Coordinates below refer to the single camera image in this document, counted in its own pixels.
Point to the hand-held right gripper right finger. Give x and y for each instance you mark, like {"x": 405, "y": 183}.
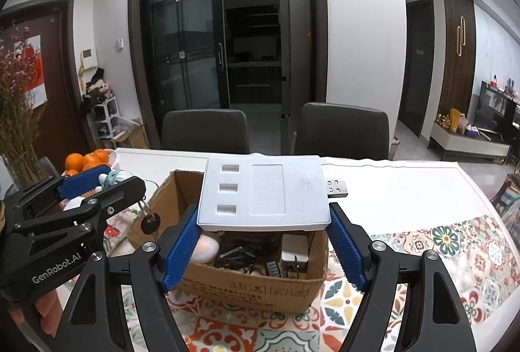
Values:
{"x": 345, "y": 250}

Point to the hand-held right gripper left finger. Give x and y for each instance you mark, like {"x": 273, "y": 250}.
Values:
{"x": 178, "y": 250}

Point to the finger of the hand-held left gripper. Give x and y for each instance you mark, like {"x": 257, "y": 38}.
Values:
{"x": 81, "y": 180}
{"x": 122, "y": 191}

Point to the beige round object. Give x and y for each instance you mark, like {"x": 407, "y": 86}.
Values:
{"x": 205, "y": 248}

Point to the cardboard box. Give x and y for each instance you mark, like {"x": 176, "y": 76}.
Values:
{"x": 243, "y": 287}

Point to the white rectangular USB hub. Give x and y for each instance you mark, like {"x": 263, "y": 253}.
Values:
{"x": 264, "y": 193}

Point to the person's left hand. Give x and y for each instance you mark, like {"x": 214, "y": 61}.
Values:
{"x": 46, "y": 303}

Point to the pile of oranges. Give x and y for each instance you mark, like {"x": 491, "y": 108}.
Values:
{"x": 85, "y": 161}

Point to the white charger plug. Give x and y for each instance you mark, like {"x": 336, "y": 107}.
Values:
{"x": 293, "y": 250}

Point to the white storage shelf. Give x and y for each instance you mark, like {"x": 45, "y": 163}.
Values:
{"x": 107, "y": 118}

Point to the small grey adapter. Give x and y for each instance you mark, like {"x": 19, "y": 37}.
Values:
{"x": 273, "y": 268}

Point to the brown wooden door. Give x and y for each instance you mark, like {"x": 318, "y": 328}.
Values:
{"x": 61, "y": 92}

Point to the dried pink flower bouquet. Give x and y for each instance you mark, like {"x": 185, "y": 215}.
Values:
{"x": 16, "y": 112}

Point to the plush toys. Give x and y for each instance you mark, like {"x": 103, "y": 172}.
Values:
{"x": 97, "y": 86}

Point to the grey dining chair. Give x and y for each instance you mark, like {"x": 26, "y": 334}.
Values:
{"x": 341, "y": 132}
{"x": 203, "y": 130}

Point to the floral patterned tablecloth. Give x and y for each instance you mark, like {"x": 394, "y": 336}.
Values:
{"x": 447, "y": 238}

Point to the white intercom panel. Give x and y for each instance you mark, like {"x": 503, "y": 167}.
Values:
{"x": 88, "y": 58}

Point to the red white door decoration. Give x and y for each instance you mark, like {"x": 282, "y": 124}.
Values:
{"x": 32, "y": 67}

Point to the glass sliding door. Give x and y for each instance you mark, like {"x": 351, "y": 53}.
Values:
{"x": 183, "y": 43}

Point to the white television cabinet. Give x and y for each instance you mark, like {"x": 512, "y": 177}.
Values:
{"x": 467, "y": 144}

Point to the chair with patterned cushion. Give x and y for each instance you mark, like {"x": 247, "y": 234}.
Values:
{"x": 505, "y": 199}

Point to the yellow bag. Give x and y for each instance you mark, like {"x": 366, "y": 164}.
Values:
{"x": 455, "y": 118}

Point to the tissue box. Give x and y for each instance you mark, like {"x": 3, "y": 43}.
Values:
{"x": 471, "y": 130}

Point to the dark shelving unit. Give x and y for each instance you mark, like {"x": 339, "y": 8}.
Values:
{"x": 252, "y": 51}

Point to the dark interior door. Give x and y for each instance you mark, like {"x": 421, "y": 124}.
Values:
{"x": 416, "y": 67}

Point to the grey door panel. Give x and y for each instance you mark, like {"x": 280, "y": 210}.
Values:
{"x": 304, "y": 35}

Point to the white wall switch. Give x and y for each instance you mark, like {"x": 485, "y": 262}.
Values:
{"x": 119, "y": 45}

